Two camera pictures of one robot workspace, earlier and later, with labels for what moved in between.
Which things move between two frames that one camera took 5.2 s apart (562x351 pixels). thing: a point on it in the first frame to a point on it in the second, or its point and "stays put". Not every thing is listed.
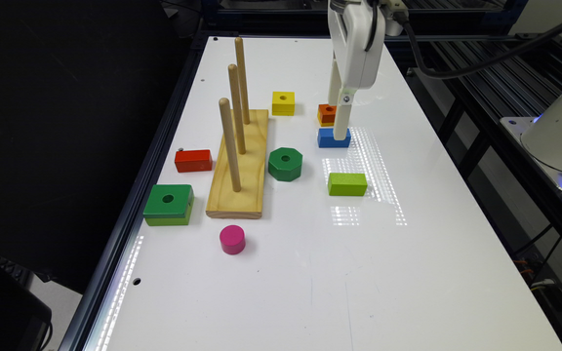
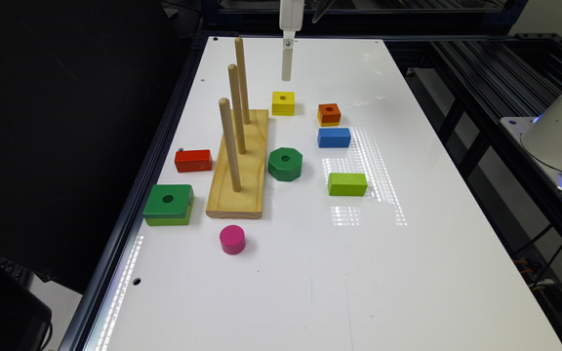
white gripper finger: x=342 y=113 to x=287 y=55
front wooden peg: x=226 y=112 stays put
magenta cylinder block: x=232 y=239 stays put
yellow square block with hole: x=283 y=103 stays put
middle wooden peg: x=233 y=72 stays put
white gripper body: x=358 y=29 to x=291 y=15
